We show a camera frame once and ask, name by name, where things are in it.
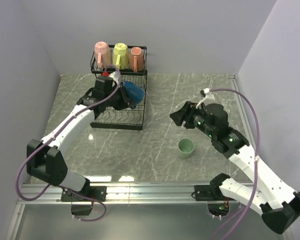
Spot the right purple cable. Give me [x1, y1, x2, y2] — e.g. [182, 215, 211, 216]
[209, 87, 261, 240]

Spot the light green tumbler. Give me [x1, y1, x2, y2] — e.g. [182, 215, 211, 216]
[177, 138, 195, 159]

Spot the blue mug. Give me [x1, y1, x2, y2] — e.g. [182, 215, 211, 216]
[123, 81, 145, 109]

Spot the yellow-green faceted mug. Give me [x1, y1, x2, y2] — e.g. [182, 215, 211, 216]
[112, 43, 129, 70]

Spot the pale pink mug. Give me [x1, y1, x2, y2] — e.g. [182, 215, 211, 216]
[94, 41, 112, 70]

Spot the salmon floral mug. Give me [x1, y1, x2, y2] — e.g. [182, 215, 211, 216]
[129, 46, 144, 73]

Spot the purple cable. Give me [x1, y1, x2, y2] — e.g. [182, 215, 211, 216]
[14, 64, 122, 222]
[209, 87, 261, 240]

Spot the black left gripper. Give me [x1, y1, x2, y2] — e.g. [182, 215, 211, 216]
[104, 84, 136, 111]

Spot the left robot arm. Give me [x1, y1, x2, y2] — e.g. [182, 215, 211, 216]
[23, 74, 134, 201]

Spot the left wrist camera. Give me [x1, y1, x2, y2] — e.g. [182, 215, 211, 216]
[102, 71, 121, 84]

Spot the black wire dish rack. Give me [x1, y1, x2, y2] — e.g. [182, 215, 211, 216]
[90, 46, 148, 131]

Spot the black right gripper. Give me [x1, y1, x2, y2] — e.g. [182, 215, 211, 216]
[169, 101, 216, 138]

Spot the aluminium mounting rail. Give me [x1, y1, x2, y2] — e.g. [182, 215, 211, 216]
[4, 181, 291, 240]

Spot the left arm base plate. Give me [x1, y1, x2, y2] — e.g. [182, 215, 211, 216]
[60, 186, 107, 202]

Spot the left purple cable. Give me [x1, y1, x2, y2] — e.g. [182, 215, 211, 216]
[14, 64, 122, 222]

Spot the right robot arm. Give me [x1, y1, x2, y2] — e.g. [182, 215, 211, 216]
[170, 101, 300, 234]

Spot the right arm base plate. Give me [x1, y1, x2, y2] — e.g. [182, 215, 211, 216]
[194, 184, 225, 202]

